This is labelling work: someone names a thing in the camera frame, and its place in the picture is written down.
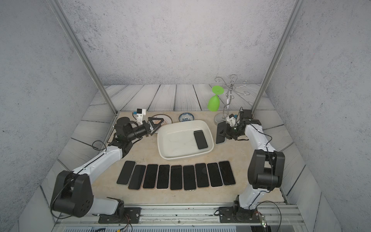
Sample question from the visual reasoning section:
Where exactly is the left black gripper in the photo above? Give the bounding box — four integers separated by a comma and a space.
126, 119, 163, 143

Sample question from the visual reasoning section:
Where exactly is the eleventh phone cream case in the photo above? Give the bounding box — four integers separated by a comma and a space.
215, 121, 227, 145

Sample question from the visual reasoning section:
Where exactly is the phone dark case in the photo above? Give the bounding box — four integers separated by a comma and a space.
156, 164, 170, 189
207, 162, 223, 187
194, 130, 208, 150

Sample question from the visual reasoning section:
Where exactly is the phone with pink case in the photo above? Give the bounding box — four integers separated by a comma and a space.
195, 163, 210, 188

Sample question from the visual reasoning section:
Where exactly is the phone white case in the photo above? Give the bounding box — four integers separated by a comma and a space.
117, 160, 136, 185
128, 165, 146, 190

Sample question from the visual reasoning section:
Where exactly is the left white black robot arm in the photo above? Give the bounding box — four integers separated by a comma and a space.
50, 117, 164, 219

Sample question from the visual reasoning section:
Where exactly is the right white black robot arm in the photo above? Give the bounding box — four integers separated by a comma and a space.
225, 122, 285, 214

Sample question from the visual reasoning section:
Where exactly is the white storage tray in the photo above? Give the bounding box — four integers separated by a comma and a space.
157, 120, 214, 160

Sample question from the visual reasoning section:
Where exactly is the round plate with red rim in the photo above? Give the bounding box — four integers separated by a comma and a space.
152, 114, 173, 127

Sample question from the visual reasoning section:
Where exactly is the green plastic wine glass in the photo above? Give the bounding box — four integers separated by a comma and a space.
207, 86, 224, 112

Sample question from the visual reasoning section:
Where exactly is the small blue white dish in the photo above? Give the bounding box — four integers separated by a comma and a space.
178, 112, 195, 122

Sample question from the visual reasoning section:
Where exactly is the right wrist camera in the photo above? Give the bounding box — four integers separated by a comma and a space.
226, 109, 253, 127

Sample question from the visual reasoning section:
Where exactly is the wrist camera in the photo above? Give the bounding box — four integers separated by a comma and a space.
132, 108, 146, 125
226, 109, 253, 127

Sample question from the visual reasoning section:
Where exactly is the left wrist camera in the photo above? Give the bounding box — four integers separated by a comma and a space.
132, 108, 146, 125

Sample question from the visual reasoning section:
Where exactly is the silver wire glass rack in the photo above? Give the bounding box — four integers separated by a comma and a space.
214, 74, 250, 125

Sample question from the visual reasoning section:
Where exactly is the left aluminium frame post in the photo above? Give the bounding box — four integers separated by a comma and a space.
47, 0, 118, 116

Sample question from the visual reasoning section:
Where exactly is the aluminium frame post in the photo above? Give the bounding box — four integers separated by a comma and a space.
47, 0, 118, 116
252, 0, 304, 114

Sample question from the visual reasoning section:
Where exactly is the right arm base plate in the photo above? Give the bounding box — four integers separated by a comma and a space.
216, 207, 261, 223

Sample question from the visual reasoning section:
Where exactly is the right aluminium frame post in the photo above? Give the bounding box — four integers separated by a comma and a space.
252, 0, 304, 114

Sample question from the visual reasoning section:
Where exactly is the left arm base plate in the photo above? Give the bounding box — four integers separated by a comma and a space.
98, 207, 142, 224

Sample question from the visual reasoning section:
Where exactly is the aluminium front rail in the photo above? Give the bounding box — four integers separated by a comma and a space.
53, 203, 307, 232

